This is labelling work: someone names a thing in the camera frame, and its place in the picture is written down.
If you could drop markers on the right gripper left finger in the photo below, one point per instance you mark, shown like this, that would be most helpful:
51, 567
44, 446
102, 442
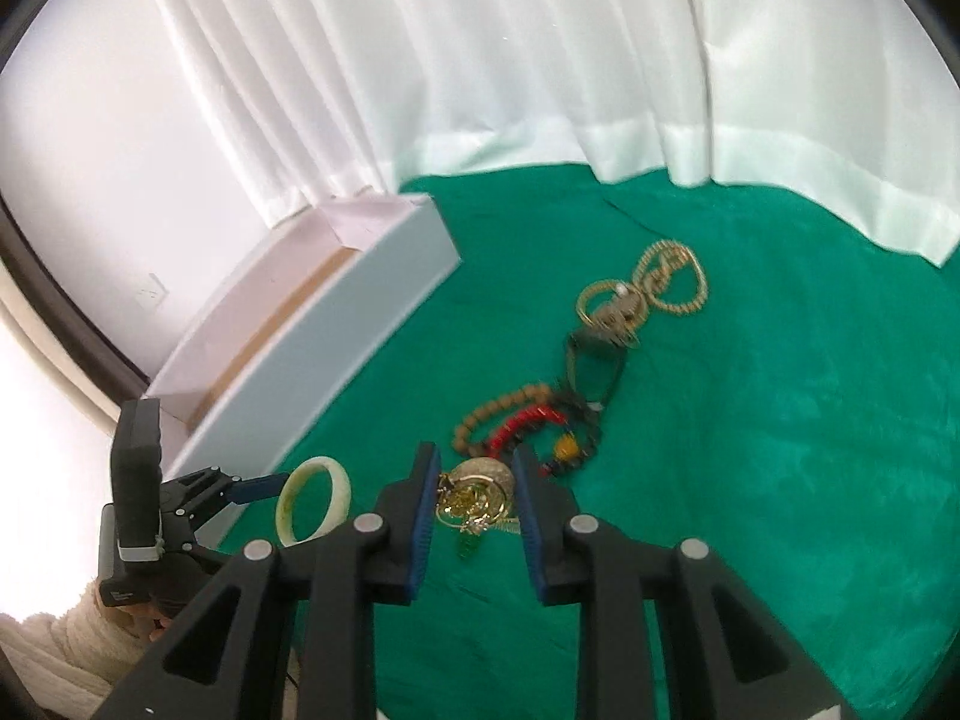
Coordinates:
226, 653

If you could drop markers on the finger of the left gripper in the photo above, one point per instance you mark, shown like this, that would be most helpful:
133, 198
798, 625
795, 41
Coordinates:
245, 491

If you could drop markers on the gold bangle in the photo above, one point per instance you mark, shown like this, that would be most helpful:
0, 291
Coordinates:
617, 306

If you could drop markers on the left hand black glove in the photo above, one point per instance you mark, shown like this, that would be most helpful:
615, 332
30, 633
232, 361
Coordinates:
169, 588

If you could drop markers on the white curtain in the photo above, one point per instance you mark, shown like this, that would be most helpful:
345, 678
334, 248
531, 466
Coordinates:
853, 104

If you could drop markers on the gold earrings cluster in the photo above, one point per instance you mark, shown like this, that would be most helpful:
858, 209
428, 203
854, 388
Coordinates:
475, 498

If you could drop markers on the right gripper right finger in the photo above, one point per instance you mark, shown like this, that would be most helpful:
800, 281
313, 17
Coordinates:
645, 609

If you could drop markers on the white cardboard box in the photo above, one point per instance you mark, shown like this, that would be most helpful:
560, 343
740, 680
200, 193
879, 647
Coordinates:
293, 324

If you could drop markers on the black camera box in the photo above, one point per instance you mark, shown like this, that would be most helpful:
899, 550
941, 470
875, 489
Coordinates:
131, 540

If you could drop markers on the white jade bangle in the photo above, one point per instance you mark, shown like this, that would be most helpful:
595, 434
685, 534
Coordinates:
320, 488

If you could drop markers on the green velvet cloth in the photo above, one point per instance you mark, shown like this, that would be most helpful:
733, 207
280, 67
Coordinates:
804, 423

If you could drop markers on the black leather wristwatch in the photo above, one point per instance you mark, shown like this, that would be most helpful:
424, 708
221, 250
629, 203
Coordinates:
594, 363

